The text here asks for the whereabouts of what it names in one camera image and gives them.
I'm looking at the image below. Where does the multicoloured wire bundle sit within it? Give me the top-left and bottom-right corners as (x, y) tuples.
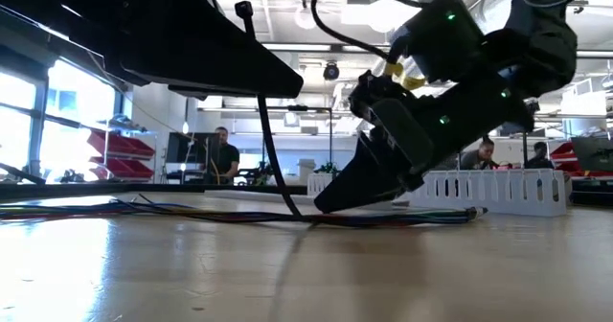
(0, 193), (489, 229)

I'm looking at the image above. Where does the black computer monitor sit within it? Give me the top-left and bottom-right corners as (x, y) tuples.
(166, 131), (221, 173)

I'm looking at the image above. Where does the dark grey monitor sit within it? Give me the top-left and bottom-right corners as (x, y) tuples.
(571, 136), (613, 173)

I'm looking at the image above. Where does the yellow cable tag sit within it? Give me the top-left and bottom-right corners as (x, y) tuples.
(381, 61), (427, 92)

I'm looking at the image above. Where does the long linear ceiling light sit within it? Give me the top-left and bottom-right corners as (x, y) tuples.
(261, 42), (613, 58)

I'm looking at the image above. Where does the black camera stand frame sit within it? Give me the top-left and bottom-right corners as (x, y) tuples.
(521, 99), (542, 169)

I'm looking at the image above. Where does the shelf with red bins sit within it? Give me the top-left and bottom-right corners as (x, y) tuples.
(85, 128), (157, 182)

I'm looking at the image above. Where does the black right camera cable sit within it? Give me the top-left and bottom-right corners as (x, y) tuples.
(309, 0), (480, 62)

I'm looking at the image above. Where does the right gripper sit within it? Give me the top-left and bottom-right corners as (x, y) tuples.
(313, 70), (535, 215)

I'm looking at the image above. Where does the large bright window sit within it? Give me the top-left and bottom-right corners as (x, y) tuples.
(0, 56), (124, 185)

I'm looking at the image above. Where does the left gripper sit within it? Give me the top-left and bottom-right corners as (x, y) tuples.
(0, 0), (306, 99)

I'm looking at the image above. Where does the black aluminium extrusion frame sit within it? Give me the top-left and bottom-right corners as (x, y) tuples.
(0, 162), (613, 207)

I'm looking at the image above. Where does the white slotted cable duct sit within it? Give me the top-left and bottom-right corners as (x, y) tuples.
(306, 168), (569, 218)

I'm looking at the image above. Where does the person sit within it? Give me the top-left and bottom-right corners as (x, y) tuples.
(204, 126), (241, 185)
(459, 137), (500, 171)
(526, 141), (556, 170)

